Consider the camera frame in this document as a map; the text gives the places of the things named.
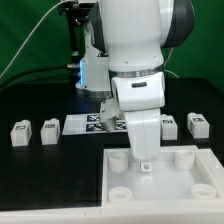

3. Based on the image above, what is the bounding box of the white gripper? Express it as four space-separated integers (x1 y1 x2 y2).
100 72 165 172

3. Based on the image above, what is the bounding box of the white square tabletop part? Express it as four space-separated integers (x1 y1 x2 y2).
102 145 224 203

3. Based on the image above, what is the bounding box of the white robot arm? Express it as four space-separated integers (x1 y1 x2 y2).
87 0 194 172

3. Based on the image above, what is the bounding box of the white marker sheet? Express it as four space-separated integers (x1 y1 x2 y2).
61 113 128 136

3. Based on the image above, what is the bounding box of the white cable right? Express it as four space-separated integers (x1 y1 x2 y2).
162 46 181 80

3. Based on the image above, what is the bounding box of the white cable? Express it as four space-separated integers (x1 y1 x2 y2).
162 46 181 80
0 0 73 81

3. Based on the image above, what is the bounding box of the black cable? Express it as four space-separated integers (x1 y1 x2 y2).
0 63 81 93

